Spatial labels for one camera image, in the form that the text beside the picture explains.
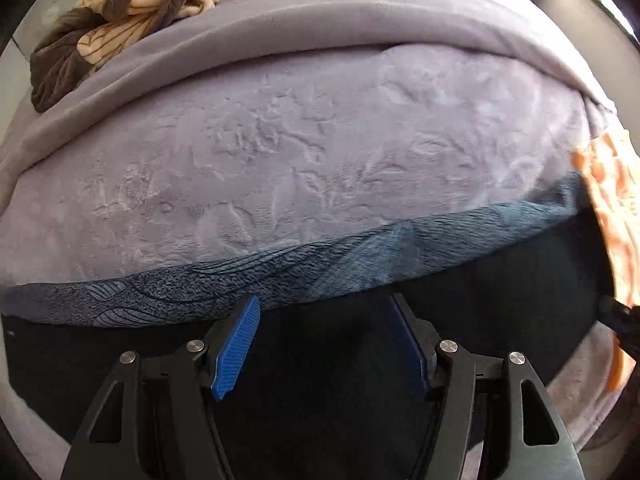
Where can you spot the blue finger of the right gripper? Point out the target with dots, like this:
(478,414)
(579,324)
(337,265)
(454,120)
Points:
(620,318)

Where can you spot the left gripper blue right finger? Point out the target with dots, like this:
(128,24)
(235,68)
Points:
(418,339)

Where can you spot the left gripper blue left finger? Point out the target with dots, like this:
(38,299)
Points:
(230,344)

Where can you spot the black pants with patterned trim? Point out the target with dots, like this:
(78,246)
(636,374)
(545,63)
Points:
(120,368)

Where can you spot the orange cream cloth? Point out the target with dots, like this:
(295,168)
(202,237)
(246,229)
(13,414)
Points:
(609,166)

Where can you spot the lilac embossed bed blanket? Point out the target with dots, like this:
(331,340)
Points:
(265,124)

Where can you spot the brown striped plush blanket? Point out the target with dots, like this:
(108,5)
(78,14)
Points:
(91,33)

